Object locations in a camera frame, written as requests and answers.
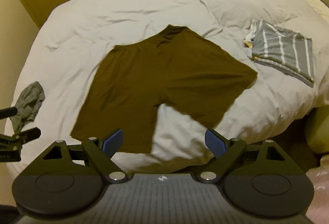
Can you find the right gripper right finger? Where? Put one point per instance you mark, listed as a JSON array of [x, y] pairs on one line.
[[259, 179]]

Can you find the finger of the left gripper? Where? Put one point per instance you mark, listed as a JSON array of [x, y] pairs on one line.
[[11, 147], [8, 112]]

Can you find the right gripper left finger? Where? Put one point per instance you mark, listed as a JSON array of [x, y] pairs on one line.
[[66, 179]]

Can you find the brown shorts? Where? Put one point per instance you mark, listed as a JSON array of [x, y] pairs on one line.
[[176, 67]]

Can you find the small grey cloth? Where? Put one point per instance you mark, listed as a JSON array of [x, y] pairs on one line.
[[28, 104]]

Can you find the grey striped folded garment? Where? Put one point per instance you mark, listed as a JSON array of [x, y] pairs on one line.
[[283, 49]]

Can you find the white bed duvet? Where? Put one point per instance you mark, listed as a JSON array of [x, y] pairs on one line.
[[78, 35]]

